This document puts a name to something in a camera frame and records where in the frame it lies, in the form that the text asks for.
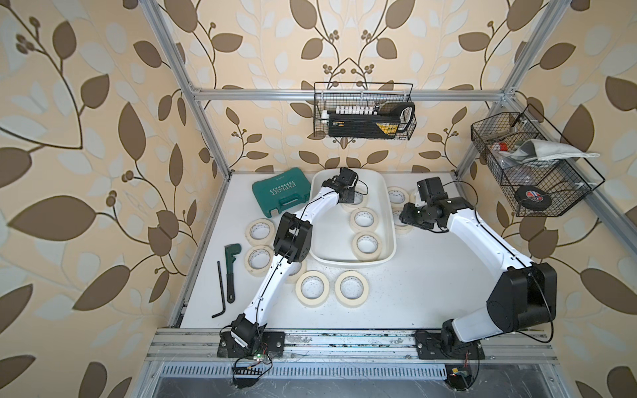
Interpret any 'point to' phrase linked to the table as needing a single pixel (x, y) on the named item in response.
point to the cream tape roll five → (398, 197)
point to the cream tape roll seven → (308, 302)
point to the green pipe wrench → (230, 251)
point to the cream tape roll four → (296, 269)
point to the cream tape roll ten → (362, 228)
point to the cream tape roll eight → (258, 260)
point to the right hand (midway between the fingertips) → (405, 217)
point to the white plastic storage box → (333, 232)
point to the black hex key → (221, 289)
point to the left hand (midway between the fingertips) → (351, 194)
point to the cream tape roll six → (357, 207)
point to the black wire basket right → (541, 173)
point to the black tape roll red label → (533, 198)
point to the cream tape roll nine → (401, 230)
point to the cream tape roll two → (367, 246)
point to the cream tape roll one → (347, 301)
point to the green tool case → (284, 191)
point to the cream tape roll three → (260, 231)
